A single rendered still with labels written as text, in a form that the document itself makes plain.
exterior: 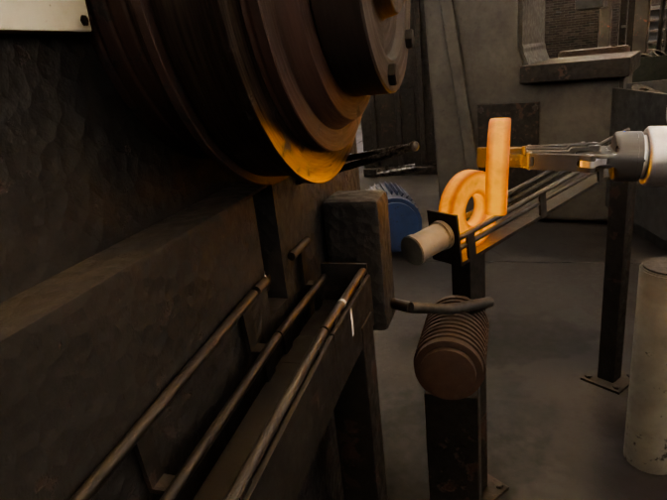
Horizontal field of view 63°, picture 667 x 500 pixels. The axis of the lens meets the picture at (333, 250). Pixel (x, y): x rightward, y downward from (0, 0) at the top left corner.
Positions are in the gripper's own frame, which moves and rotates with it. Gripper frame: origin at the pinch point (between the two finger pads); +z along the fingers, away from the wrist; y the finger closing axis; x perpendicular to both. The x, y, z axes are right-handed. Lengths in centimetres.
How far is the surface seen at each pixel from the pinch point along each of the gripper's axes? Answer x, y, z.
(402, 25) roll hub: 19.9, -20.7, 11.6
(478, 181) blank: -8.1, 17.9, 4.0
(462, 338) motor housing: -31.7, -3.7, 4.9
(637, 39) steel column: 8, 1322, -257
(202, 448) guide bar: -17, -56, 25
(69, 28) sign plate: 20, -52, 33
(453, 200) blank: -10.6, 11.6, 8.3
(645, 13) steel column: 59, 1322, -267
